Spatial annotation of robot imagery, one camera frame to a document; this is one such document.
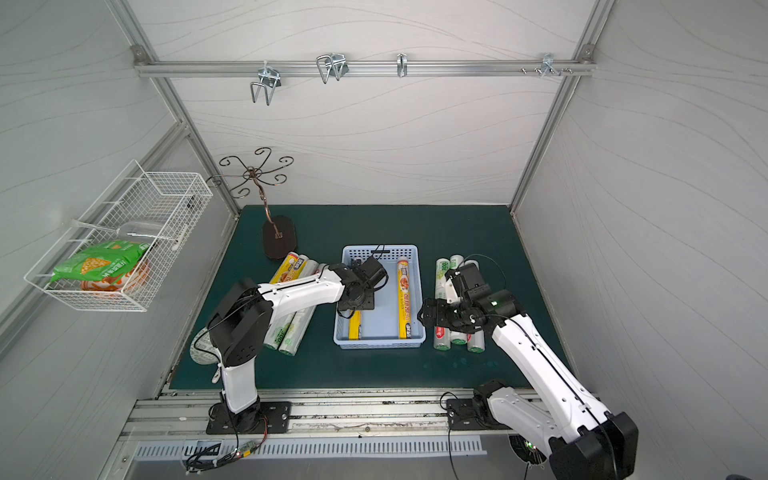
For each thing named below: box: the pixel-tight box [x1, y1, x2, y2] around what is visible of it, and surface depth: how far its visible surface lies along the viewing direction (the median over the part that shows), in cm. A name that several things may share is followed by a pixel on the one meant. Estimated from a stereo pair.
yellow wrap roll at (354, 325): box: [349, 310, 361, 340], surface depth 87 cm
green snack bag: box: [51, 240, 151, 282], surface depth 56 cm
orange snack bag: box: [80, 259, 150, 292], surface depth 59 cm
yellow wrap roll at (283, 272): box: [269, 251, 299, 284], surface depth 101 cm
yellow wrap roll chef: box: [398, 259, 412, 339], surface depth 94 cm
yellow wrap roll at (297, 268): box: [284, 254, 309, 282], surface depth 101 cm
